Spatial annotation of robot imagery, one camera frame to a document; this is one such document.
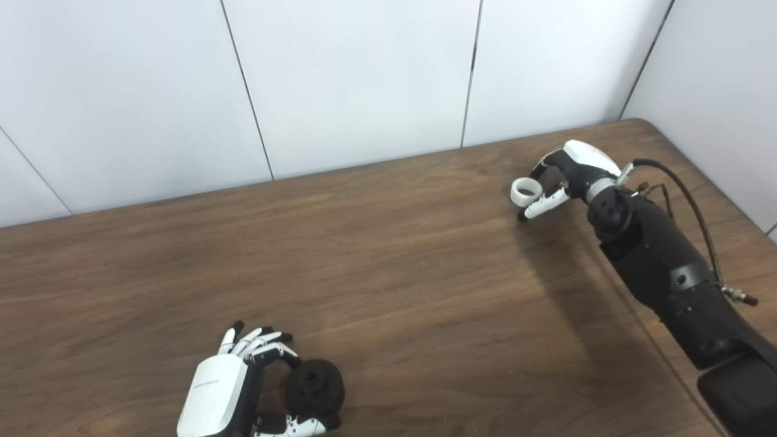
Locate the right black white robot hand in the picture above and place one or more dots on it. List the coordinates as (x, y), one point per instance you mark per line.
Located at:
(583, 164)

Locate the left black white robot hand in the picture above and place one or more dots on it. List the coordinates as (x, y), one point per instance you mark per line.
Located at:
(212, 394)

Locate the round black part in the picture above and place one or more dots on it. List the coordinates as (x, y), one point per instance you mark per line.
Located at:
(325, 391)

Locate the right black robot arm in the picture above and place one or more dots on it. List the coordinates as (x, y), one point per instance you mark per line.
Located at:
(668, 261)

